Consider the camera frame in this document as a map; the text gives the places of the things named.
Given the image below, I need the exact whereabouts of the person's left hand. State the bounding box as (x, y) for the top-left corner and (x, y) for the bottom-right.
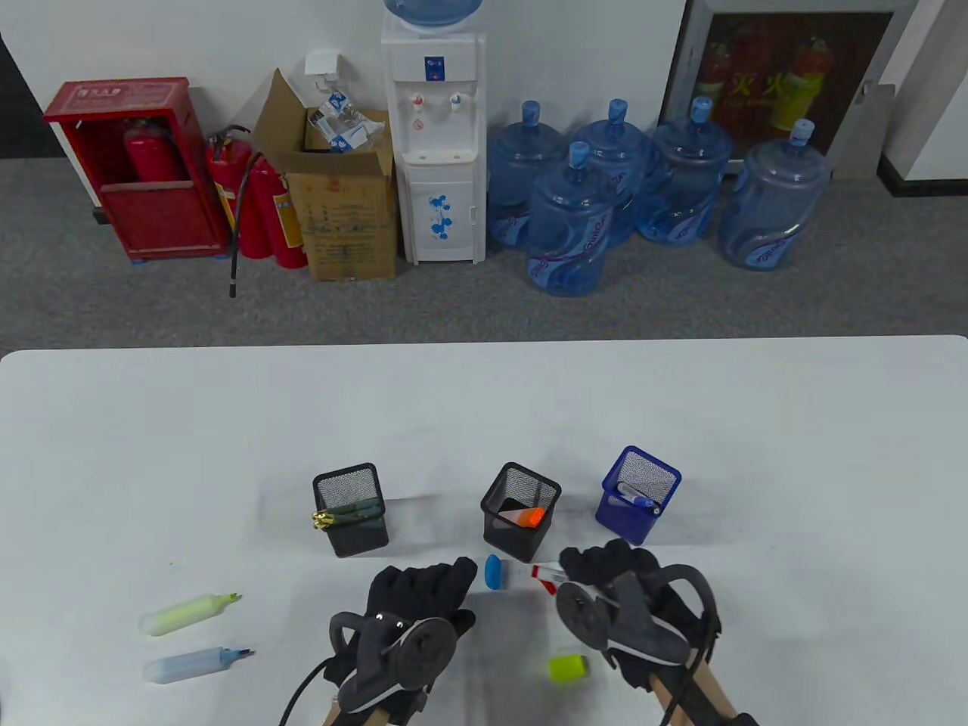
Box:
(329, 557), (477, 723)

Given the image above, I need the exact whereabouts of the person's right hand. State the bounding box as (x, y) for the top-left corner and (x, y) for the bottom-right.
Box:
(558, 538), (721, 690)

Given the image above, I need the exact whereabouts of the white marker with black end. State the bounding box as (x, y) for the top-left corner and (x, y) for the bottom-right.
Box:
(616, 482), (661, 517)

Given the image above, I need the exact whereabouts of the green highlighter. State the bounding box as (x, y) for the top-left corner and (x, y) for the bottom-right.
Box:
(140, 593), (244, 638)

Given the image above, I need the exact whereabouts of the blue highlighter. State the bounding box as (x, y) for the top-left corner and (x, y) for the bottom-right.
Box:
(144, 645), (256, 685)

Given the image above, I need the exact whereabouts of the person's right forearm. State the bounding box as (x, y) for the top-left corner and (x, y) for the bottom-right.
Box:
(649, 658), (746, 726)

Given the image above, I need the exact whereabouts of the person's left forearm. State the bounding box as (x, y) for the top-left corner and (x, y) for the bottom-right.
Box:
(321, 700), (394, 726)

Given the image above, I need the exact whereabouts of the blue mesh pen holder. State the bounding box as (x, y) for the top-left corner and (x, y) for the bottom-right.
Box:
(594, 445), (683, 547)

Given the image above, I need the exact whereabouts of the black mesh pen holder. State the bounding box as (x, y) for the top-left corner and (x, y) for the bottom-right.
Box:
(312, 462), (390, 559)
(480, 461), (563, 563)

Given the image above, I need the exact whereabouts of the blue water jug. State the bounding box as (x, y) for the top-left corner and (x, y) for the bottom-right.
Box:
(635, 96), (734, 247)
(717, 119), (834, 271)
(488, 100), (568, 250)
(526, 141), (617, 297)
(571, 98), (651, 247)

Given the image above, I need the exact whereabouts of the open cardboard box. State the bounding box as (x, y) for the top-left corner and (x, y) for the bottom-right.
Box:
(250, 68), (400, 282)

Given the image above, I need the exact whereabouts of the white water dispenser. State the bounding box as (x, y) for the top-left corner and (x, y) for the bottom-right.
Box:
(380, 14), (487, 265)

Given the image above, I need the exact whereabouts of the red extinguisher with yellow label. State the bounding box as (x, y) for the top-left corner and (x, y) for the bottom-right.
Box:
(250, 155), (309, 269)

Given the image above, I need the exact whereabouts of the red fire extinguisher cabinet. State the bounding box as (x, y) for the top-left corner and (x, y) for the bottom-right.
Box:
(42, 76), (231, 263)

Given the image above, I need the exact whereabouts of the pile of plastic wrappers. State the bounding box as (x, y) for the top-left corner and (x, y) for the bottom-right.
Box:
(306, 89), (388, 154)

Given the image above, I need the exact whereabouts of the red extinguisher inside cabinet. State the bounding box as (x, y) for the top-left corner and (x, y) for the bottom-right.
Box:
(123, 117), (188, 184)

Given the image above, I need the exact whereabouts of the blue bottle on dispenser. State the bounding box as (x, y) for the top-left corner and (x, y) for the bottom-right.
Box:
(383, 0), (485, 31)

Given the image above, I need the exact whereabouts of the dark door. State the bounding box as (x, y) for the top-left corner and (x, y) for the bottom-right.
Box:
(0, 34), (70, 161)

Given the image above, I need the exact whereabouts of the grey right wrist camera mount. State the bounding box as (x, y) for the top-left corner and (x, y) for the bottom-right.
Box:
(556, 563), (721, 670)

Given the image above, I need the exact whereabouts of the black cable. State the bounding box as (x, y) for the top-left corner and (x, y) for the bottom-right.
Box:
(278, 656), (334, 726)
(659, 650), (715, 726)

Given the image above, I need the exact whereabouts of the red extinguisher with black hose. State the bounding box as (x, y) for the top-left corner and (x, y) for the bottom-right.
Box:
(206, 125), (265, 299)

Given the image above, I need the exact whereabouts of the glass-fronted wall fire cabinet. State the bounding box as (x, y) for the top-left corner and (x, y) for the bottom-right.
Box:
(658, 0), (920, 182)

